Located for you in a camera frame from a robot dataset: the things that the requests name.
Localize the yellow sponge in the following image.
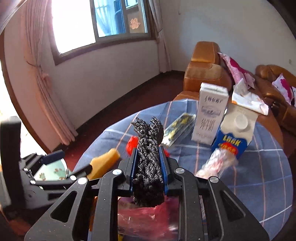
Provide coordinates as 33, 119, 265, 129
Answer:
87, 148, 120, 180

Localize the pink transparent plastic bag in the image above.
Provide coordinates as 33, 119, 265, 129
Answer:
118, 197, 179, 240

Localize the red plastic bag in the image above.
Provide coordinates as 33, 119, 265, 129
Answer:
125, 136, 138, 156

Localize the teal cartoon trash bin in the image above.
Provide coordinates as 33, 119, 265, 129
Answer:
34, 159, 71, 181

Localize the white red printed bag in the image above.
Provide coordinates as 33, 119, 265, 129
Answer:
195, 148, 238, 179

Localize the blue white gable carton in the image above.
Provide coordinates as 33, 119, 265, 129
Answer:
212, 103, 258, 159

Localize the blue plaid tablecloth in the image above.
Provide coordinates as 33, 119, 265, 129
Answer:
76, 99, 293, 238

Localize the white tall milk carton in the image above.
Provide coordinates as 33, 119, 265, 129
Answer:
192, 82, 229, 145

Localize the white floral tissue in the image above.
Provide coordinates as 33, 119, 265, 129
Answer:
231, 79, 269, 116

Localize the right pink curtain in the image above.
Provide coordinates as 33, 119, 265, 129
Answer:
149, 0, 171, 73

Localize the pink curtain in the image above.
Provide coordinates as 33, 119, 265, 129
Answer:
149, 0, 171, 73
22, 1, 78, 145

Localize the brown leather armchair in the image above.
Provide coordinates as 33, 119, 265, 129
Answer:
175, 41, 232, 100

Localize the brown leather sofa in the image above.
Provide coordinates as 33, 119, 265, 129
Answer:
255, 65, 295, 157

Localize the pink floral pillow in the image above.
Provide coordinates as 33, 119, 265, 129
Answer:
218, 52, 255, 89

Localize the pink white cushion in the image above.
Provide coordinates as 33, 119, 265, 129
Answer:
272, 73, 295, 107

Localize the sliding glass window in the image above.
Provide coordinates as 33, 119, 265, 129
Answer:
47, 0, 155, 65

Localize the left pink curtain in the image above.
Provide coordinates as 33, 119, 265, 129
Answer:
22, 1, 78, 145

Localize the brown wooden door frame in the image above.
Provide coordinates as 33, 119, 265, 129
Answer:
0, 32, 52, 154

